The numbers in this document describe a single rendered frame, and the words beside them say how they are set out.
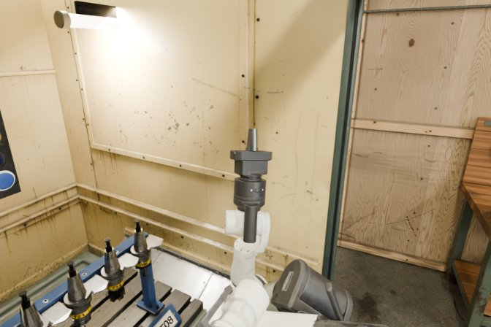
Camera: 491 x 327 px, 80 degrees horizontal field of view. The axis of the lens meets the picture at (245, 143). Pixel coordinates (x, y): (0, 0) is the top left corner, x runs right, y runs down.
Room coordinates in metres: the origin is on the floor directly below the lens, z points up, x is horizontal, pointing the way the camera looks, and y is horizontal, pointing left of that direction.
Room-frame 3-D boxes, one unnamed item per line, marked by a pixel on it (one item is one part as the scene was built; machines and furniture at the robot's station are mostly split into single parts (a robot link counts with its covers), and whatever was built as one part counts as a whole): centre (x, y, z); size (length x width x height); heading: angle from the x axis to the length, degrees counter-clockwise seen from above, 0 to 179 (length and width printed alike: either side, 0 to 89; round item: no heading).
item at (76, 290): (0.62, 0.45, 1.26); 0.04 x 0.04 x 0.07
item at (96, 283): (0.67, 0.42, 1.21); 0.07 x 0.05 x 0.01; 62
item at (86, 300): (0.62, 0.45, 1.21); 0.06 x 0.06 x 0.03
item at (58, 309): (0.57, 0.47, 1.21); 0.07 x 0.05 x 0.01; 62
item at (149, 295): (0.89, 0.37, 1.05); 0.10 x 0.05 x 0.30; 62
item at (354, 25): (0.90, -0.31, 1.40); 0.04 x 0.04 x 1.20; 62
